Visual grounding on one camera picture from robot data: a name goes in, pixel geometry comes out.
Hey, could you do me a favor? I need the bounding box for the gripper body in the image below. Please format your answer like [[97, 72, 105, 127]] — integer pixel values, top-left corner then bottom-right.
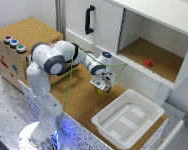
[[90, 73, 115, 92]]

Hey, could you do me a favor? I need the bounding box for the pink block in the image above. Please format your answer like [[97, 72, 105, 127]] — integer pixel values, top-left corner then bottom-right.
[[144, 58, 153, 68]]

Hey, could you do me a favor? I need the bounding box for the white plastic box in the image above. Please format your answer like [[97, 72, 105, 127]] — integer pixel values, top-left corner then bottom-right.
[[90, 88, 166, 150]]

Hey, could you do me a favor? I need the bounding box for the white sliding door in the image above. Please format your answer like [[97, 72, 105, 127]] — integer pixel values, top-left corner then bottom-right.
[[65, 0, 125, 55]]

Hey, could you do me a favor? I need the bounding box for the white cabinet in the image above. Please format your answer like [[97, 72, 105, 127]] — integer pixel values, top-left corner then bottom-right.
[[62, 0, 188, 107]]

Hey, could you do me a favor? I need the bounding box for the green button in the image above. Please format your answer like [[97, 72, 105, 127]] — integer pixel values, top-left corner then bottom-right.
[[15, 43, 28, 54]]

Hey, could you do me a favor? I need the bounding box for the wooden drawer box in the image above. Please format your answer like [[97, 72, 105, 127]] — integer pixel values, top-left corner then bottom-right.
[[0, 16, 82, 92]]

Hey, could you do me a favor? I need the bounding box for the blue button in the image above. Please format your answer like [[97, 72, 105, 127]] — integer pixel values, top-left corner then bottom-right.
[[9, 38, 20, 49]]

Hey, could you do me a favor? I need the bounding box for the red button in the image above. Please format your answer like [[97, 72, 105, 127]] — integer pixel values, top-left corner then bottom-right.
[[3, 35, 14, 45]]

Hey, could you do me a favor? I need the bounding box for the green cable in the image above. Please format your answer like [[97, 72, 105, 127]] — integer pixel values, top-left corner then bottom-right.
[[51, 45, 128, 150]]

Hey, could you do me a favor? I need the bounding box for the black door handle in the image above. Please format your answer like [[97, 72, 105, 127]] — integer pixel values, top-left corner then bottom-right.
[[84, 4, 96, 36]]

